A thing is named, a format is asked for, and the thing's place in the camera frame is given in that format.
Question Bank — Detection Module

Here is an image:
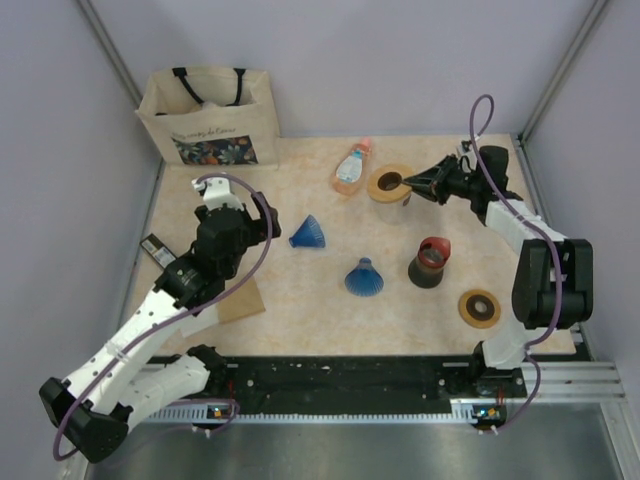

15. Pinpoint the blue glass dripper cone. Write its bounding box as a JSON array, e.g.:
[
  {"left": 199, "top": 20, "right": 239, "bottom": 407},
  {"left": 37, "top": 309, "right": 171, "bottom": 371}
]
[
  {"left": 289, "top": 215, "right": 326, "bottom": 249},
  {"left": 344, "top": 257, "right": 384, "bottom": 297}
]

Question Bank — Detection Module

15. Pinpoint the brown paper coffee filter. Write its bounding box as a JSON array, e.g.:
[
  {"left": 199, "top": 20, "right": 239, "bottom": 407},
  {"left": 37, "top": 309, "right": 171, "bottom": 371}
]
[{"left": 217, "top": 278, "right": 266, "bottom": 324}]

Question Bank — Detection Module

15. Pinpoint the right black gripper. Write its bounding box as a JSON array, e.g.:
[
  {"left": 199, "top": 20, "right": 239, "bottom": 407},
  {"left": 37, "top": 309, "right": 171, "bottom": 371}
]
[{"left": 403, "top": 154, "right": 482, "bottom": 206}]

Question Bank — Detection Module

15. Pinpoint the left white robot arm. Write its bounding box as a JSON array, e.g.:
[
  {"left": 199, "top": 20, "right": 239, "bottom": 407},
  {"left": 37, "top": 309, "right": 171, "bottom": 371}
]
[{"left": 39, "top": 193, "right": 281, "bottom": 464}]

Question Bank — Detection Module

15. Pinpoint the pink detergent bottle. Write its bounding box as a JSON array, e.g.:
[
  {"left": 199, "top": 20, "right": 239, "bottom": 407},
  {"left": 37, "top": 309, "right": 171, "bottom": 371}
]
[{"left": 331, "top": 137, "right": 372, "bottom": 196}]

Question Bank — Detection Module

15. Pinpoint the white paper sheet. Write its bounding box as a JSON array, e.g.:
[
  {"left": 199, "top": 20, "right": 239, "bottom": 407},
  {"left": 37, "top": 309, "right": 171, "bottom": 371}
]
[{"left": 180, "top": 305, "right": 219, "bottom": 338}]

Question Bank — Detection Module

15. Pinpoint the clear glass carafe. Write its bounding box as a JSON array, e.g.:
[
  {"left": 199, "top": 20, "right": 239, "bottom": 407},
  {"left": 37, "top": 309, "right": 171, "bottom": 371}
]
[{"left": 374, "top": 196, "right": 411, "bottom": 225}]

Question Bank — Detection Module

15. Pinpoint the loose wooden dripper ring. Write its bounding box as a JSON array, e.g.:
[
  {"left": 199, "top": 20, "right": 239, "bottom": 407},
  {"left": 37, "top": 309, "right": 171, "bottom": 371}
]
[{"left": 458, "top": 289, "right": 503, "bottom": 330}]

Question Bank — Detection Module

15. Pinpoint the dark carafe with red lid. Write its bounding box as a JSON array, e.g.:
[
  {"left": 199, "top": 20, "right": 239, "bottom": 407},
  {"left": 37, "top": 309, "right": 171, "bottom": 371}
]
[{"left": 408, "top": 237, "right": 451, "bottom": 289}]

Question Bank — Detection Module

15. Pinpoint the beige canvas tote bag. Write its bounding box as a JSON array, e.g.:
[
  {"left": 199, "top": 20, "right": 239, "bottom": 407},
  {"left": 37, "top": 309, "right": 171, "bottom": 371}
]
[{"left": 136, "top": 66, "right": 280, "bottom": 167}]

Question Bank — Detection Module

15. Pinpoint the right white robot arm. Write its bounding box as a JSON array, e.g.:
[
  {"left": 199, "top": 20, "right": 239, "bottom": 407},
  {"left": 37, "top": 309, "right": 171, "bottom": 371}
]
[{"left": 402, "top": 141, "right": 594, "bottom": 396}]

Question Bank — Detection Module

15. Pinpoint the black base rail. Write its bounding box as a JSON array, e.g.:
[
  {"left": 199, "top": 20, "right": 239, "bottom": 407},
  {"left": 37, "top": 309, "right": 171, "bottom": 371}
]
[{"left": 144, "top": 354, "right": 526, "bottom": 416}]

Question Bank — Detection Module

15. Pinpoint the small black barcode box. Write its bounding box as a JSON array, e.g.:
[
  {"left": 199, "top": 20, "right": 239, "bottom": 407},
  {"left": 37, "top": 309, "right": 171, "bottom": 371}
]
[{"left": 139, "top": 233, "right": 177, "bottom": 270}]

